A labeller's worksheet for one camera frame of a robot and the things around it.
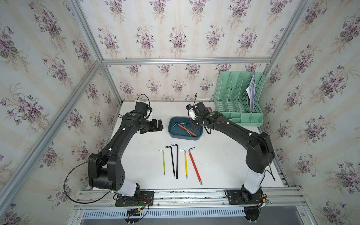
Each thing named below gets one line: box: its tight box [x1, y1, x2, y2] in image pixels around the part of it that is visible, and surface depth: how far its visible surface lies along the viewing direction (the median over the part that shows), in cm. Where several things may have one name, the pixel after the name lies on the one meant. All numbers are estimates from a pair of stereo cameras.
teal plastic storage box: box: [167, 116, 204, 141], surface depth 102 cm
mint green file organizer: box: [213, 71, 266, 127], surface depth 109 cm
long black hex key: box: [171, 143, 179, 180], surface depth 89 cm
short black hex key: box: [165, 145, 176, 177], surface depth 90 cm
